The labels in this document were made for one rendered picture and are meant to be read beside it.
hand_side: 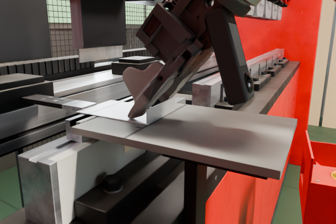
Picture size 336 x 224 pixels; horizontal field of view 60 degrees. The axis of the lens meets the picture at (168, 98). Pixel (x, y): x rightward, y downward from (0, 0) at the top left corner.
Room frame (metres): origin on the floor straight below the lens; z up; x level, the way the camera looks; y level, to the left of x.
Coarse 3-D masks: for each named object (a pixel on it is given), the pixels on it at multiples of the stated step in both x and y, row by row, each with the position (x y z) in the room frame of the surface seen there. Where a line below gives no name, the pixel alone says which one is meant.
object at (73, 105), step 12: (0, 84) 0.50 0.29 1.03; (12, 84) 0.52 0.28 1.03; (24, 84) 0.54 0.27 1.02; (36, 84) 0.55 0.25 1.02; (48, 84) 0.57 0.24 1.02; (0, 96) 0.48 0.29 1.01; (12, 96) 0.50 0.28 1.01; (24, 96) 0.52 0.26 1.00; (36, 96) 0.52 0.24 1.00; (48, 96) 0.52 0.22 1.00; (0, 108) 0.48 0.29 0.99; (12, 108) 0.50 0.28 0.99; (72, 108) 0.45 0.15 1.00
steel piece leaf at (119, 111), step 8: (120, 104) 0.47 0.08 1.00; (128, 104) 0.47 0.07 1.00; (160, 104) 0.41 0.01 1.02; (168, 104) 0.43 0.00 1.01; (96, 112) 0.43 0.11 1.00; (104, 112) 0.43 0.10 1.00; (112, 112) 0.43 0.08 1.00; (120, 112) 0.43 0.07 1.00; (128, 112) 0.43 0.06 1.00; (152, 112) 0.39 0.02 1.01; (160, 112) 0.41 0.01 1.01; (168, 112) 0.43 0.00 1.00; (128, 120) 0.39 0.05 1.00; (136, 120) 0.39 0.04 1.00; (144, 120) 0.39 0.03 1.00; (152, 120) 0.38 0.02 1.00
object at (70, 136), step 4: (120, 100) 0.51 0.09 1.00; (124, 100) 0.51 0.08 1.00; (128, 100) 0.52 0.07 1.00; (76, 116) 0.41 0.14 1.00; (80, 116) 0.41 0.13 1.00; (84, 116) 0.42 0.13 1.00; (88, 116) 0.43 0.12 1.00; (68, 120) 0.40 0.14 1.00; (72, 120) 0.40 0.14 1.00; (76, 120) 0.41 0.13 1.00; (68, 124) 0.40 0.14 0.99; (72, 124) 0.40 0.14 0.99; (76, 124) 0.39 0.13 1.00; (68, 128) 0.40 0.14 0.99; (68, 132) 0.40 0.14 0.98; (68, 136) 0.40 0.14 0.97; (72, 136) 0.39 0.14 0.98; (76, 136) 0.39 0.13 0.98; (80, 136) 0.39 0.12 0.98; (76, 140) 0.39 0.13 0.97; (80, 140) 0.39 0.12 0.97
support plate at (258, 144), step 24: (96, 120) 0.39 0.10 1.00; (120, 120) 0.39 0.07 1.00; (168, 120) 0.39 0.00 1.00; (192, 120) 0.39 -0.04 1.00; (216, 120) 0.39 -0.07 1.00; (240, 120) 0.39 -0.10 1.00; (264, 120) 0.39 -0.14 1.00; (288, 120) 0.39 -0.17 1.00; (144, 144) 0.31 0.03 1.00; (168, 144) 0.31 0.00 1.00; (192, 144) 0.31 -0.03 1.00; (216, 144) 0.31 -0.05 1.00; (240, 144) 0.31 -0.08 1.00; (264, 144) 0.31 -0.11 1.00; (288, 144) 0.31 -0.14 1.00; (240, 168) 0.26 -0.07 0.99; (264, 168) 0.25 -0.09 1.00
